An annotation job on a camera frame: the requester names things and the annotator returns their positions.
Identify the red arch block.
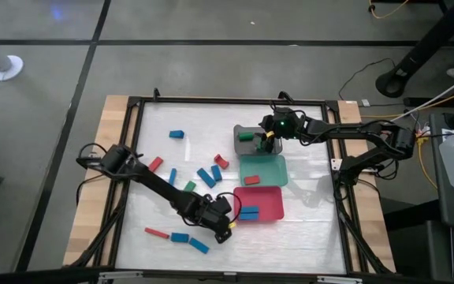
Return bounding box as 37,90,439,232
213,153,230,170

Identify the black metal table frame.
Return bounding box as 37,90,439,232
63,87,397,284

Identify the black stand leg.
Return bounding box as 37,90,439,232
375,0,454,99

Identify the red plastic tray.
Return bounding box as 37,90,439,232
233,185,285,223

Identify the power strip with plugs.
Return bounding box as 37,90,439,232
411,125,434,148

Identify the grey plastic tray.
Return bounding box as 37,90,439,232
233,124,284,157

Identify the thin flat red block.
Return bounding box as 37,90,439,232
143,226,171,240

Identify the black side desk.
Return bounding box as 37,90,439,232
384,113,454,284

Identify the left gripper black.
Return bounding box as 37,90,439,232
179,192,236,245

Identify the green plastic tray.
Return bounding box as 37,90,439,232
238,154,289,188

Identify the long blue block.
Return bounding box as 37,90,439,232
195,167,217,189

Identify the black floor cable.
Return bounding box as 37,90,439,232
337,58,397,101

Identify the yellow floor cable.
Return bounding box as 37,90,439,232
368,0,409,21

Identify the long yellow cable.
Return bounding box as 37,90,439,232
360,83,454,119

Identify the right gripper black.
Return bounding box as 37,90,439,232
253,106,306,154

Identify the white cable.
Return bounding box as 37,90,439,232
363,65,454,133

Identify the black arm base cable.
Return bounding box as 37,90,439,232
76,142,109,169

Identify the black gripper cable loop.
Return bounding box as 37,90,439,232
216,192,244,224

